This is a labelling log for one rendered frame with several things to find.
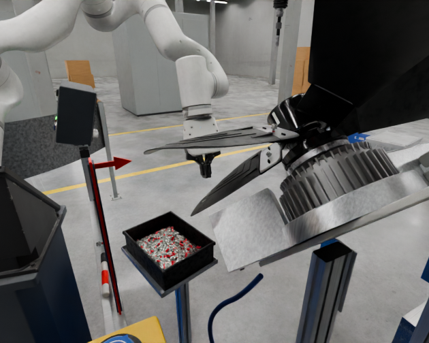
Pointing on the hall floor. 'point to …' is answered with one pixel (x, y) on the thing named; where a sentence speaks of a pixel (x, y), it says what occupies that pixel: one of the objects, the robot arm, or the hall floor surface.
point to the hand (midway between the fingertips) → (205, 171)
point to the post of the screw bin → (183, 314)
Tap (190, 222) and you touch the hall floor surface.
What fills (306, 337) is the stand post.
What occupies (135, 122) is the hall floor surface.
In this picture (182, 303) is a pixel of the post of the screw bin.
